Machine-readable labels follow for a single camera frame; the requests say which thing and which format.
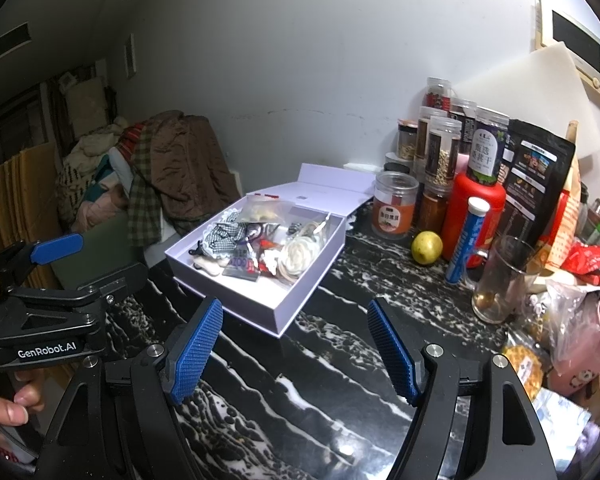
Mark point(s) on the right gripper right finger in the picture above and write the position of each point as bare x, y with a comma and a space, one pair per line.
400, 348

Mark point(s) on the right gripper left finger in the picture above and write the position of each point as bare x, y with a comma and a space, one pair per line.
188, 350

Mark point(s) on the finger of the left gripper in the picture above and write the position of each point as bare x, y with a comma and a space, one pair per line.
56, 249

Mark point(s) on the small clear zip bag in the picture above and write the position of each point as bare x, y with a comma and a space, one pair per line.
264, 209

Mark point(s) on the silver purple snack packet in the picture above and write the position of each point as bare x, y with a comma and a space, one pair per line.
244, 262

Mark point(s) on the person's left hand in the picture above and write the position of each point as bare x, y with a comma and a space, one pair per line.
28, 398

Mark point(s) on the blue tablet tube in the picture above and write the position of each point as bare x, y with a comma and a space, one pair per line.
478, 208

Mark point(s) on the yellow lemon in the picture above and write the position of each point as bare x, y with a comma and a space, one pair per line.
426, 248

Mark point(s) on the glass mug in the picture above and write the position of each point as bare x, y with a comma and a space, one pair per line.
509, 271

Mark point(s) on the brown blanket pile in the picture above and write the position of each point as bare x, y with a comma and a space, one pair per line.
179, 175

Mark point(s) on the wide jar orange label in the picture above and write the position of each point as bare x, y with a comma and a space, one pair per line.
394, 204

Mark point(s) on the pink paper cup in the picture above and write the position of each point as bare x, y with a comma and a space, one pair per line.
577, 356

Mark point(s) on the tall jar with grains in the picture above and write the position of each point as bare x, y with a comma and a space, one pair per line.
443, 146

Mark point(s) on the dark label jar white lid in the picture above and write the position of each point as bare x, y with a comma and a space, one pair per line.
487, 146

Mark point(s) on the black standing pouch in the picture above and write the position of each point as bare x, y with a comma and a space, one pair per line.
536, 164

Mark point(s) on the wooden framed chalkboard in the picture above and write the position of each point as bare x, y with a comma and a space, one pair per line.
552, 26

